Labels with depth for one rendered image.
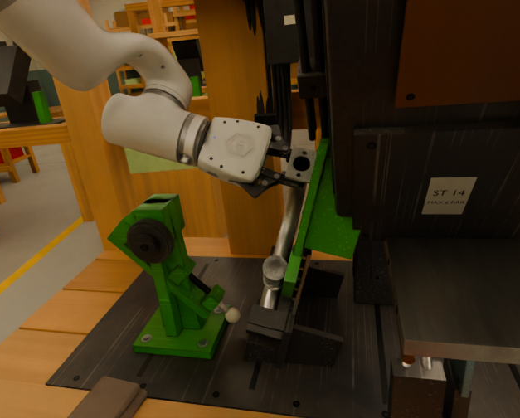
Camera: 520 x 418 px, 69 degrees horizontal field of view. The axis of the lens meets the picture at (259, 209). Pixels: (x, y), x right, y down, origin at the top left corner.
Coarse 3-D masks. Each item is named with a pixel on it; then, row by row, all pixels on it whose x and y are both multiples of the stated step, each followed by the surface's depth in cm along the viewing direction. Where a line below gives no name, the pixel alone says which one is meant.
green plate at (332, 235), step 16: (320, 144) 47; (320, 160) 48; (320, 176) 48; (320, 192) 51; (304, 208) 51; (320, 208) 52; (304, 224) 52; (320, 224) 53; (336, 224) 52; (304, 240) 53; (320, 240) 54; (336, 240) 53; (352, 240) 53
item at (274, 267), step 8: (272, 256) 57; (280, 256) 57; (264, 264) 56; (272, 264) 56; (280, 264) 56; (264, 272) 56; (272, 272) 56; (280, 272) 56; (264, 280) 62; (272, 280) 56; (280, 280) 58; (272, 288) 61; (280, 288) 61
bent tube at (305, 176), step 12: (300, 156) 60; (312, 156) 59; (288, 168) 59; (300, 168) 64; (312, 168) 59; (300, 180) 58; (300, 192) 66; (288, 204) 69; (300, 204) 69; (288, 216) 69; (288, 228) 69; (288, 240) 68; (276, 252) 68; (288, 252) 68; (264, 288) 66; (264, 300) 64; (276, 300) 64
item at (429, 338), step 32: (416, 256) 47; (448, 256) 47; (480, 256) 46; (512, 256) 45; (416, 288) 42; (448, 288) 41; (480, 288) 41; (512, 288) 40; (416, 320) 37; (448, 320) 37; (480, 320) 36; (512, 320) 36; (416, 352) 35; (448, 352) 34; (480, 352) 34; (512, 352) 33
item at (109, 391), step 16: (96, 384) 59; (112, 384) 59; (128, 384) 59; (96, 400) 57; (112, 400) 56; (128, 400) 56; (144, 400) 59; (80, 416) 54; (96, 416) 54; (112, 416) 54; (128, 416) 56
